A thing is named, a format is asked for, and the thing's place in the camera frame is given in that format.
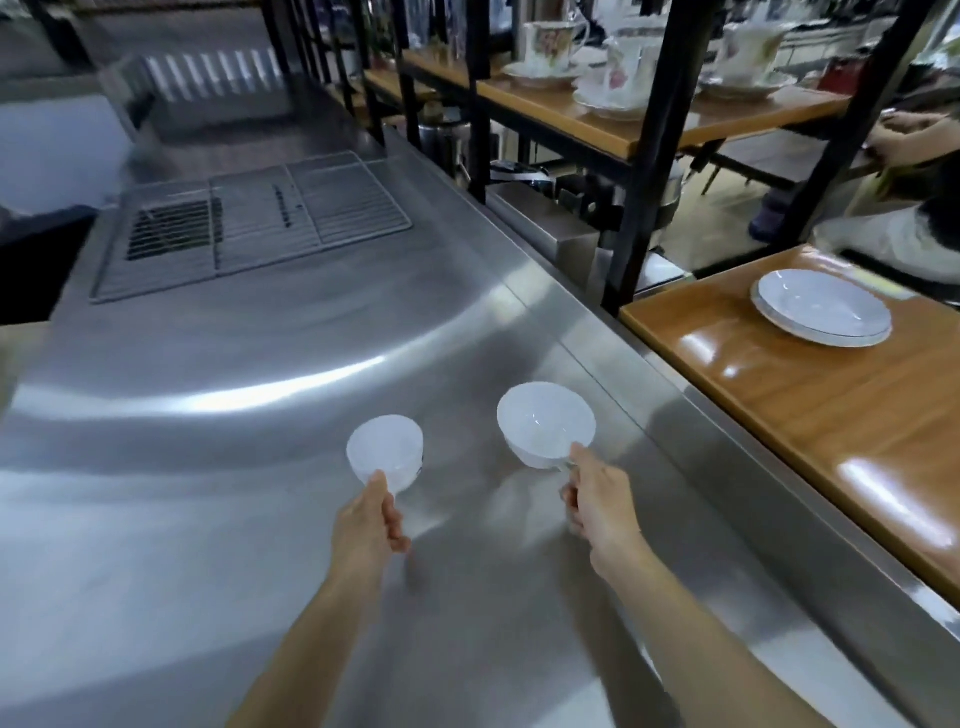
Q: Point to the wooden upper shelf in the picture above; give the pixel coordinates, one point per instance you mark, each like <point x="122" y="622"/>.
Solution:
<point x="600" y="112"/>

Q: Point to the white plate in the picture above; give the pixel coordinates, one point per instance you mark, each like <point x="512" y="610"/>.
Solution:
<point x="817" y="336"/>
<point x="821" y="304"/>

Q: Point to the stainless steel box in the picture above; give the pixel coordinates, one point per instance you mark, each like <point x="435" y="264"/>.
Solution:
<point x="544" y="225"/>

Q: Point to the person's left thumb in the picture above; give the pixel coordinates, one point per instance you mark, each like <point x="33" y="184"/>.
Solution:
<point x="376" y="486"/>

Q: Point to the floral teacup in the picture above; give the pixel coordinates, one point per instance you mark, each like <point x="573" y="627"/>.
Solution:
<point x="630" y="71"/>
<point x="551" y="43"/>
<point x="750" y="49"/>

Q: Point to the black metal shelf frame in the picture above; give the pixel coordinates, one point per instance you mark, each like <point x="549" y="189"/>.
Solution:
<point x="660" y="142"/>

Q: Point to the large white bowl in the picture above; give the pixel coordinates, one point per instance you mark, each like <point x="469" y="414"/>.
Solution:
<point x="546" y="424"/>

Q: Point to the wooden counter shelf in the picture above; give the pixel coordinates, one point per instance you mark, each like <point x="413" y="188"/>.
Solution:
<point x="817" y="405"/>

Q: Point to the white saucer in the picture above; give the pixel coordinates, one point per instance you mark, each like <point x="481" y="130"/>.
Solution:
<point x="742" y="85"/>
<point x="607" y="103"/>
<point x="540" y="73"/>

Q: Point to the person's right forearm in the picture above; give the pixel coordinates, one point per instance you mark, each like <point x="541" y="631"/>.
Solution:
<point x="690" y="645"/>

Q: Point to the person's left hand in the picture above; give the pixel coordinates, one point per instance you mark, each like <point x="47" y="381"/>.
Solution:
<point x="367" y="529"/>

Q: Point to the person's left forearm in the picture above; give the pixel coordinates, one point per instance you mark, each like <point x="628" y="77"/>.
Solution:
<point x="319" y="649"/>

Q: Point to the person's right thumb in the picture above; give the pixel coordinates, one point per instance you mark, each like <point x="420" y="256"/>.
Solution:
<point x="580" y="457"/>

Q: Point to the stainless steel pot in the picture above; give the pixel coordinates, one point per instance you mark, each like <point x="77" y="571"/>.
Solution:
<point x="442" y="139"/>

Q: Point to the person's right hand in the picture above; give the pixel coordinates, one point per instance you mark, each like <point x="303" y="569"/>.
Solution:
<point x="604" y="502"/>

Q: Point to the small white bowl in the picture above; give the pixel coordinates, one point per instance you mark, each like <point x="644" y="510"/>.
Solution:
<point x="386" y="450"/>

